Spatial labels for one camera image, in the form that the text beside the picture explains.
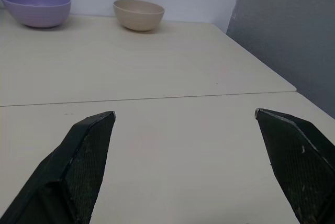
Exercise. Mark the purple plastic bowl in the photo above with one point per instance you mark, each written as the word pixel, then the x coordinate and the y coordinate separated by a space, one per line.
pixel 36 8

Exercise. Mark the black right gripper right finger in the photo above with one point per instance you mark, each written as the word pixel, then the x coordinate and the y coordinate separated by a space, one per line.
pixel 301 166

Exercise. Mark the beige plastic bowl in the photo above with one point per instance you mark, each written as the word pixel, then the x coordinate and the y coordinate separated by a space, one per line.
pixel 138 14

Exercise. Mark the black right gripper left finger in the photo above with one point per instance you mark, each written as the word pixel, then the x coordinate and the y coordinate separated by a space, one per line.
pixel 76 169

